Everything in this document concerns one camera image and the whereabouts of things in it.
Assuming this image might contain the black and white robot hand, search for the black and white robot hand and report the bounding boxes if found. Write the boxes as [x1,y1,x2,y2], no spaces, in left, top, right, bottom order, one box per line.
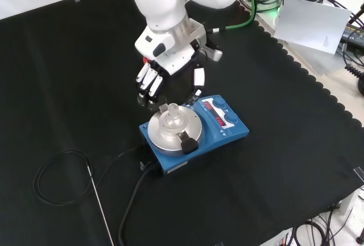
[134,20,208,106]

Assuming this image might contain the clear round-bottom glass flask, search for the clear round-bottom glass flask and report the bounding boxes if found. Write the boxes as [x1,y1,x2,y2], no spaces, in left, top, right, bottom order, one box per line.
[164,102,183,130]

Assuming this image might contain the heater with blue base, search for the heater with blue base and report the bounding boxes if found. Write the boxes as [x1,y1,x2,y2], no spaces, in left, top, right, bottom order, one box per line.
[138,95,250,177]

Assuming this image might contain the black bench cloth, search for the black bench cloth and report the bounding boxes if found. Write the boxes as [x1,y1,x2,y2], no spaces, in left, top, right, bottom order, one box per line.
[0,0,364,246]

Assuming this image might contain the pale board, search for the pale board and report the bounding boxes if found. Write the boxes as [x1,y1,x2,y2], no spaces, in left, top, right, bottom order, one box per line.
[273,0,353,56]

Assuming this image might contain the thin metal probe rod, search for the thin metal probe rod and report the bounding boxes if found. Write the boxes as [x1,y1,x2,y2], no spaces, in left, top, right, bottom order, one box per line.
[87,165,113,246]

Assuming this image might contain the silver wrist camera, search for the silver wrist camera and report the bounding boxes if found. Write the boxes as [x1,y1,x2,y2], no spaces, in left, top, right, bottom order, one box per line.
[203,44,224,62]

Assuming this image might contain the green robot cable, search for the green robot cable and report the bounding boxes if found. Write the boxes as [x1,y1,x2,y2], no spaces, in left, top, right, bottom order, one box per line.
[209,0,257,34]

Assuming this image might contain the thick black power cable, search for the thick black power cable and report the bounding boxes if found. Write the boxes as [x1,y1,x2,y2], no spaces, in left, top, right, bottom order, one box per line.
[117,161,160,246]

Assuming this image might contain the thin black probe cable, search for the thin black probe cable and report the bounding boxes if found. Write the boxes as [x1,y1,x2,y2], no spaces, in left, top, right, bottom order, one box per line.
[33,146,144,204]

